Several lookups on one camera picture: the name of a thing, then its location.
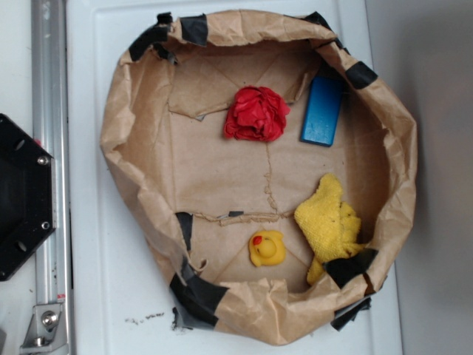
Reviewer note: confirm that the red crumpled cloth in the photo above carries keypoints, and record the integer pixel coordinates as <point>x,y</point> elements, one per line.
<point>257,114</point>

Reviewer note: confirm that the yellow cloth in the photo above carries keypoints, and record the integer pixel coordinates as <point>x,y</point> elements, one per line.
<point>330,226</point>

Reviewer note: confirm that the brown paper bag basin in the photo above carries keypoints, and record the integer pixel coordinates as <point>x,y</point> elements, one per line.
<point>199,197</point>

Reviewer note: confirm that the yellow rubber duck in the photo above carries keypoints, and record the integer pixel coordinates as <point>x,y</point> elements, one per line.
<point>266,248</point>

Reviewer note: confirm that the blue rectangular block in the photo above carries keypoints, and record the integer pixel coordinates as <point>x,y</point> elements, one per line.
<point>323,107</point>

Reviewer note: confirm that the aluminium rail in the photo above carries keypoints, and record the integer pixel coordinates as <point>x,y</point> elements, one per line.
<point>53,260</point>

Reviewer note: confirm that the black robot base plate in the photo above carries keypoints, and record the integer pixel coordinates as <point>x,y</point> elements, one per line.
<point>26,197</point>

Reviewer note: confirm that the metal corner bracket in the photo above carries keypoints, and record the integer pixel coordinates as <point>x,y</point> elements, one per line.
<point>47,331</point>

